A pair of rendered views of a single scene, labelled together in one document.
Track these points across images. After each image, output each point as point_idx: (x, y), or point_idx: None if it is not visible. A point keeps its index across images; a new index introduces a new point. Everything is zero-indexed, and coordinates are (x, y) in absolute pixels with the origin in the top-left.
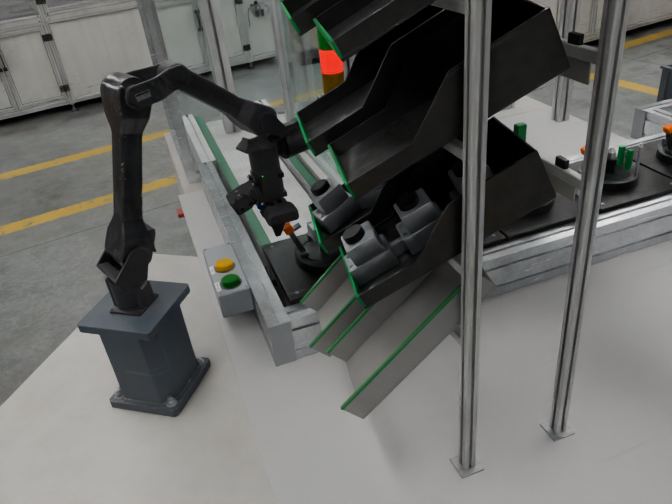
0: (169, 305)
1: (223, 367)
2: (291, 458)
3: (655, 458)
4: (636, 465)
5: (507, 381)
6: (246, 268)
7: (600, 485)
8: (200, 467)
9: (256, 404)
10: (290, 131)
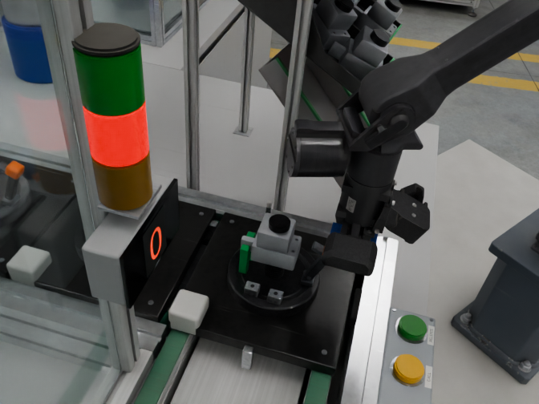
0: (517, 226)
1: (437, 311)
2: None
3: (220, 101)
4: (233, 104)
5: (230, 161)
6: (378, 344)
7: (260, 109)
8: (482, 236)
9: (420, 255)
10: (338, 108)
